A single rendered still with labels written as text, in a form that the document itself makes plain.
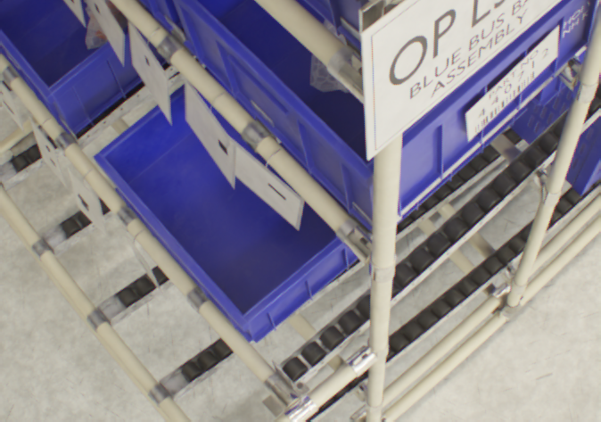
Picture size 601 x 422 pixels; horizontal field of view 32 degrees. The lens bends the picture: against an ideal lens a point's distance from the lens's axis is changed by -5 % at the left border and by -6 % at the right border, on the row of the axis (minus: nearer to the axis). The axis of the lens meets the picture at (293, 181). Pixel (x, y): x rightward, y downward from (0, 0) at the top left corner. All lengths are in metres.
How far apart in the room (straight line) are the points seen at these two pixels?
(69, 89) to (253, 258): 0.41
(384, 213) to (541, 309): 1.32
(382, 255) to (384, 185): 0.19
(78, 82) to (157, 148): 0.17
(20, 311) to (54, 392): 0.22
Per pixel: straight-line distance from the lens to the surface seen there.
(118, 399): 2.47
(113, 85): 1.87
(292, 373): 1.67
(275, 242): 1.73
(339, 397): 1.99
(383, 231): 1.26
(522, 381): 2.45
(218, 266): 1.73
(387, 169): 1.12
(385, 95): 0.96
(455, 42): 1.00
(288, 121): 1.35
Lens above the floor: 2.32
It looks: 63 degrees down
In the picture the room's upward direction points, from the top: 7 degrees counter-clockwise
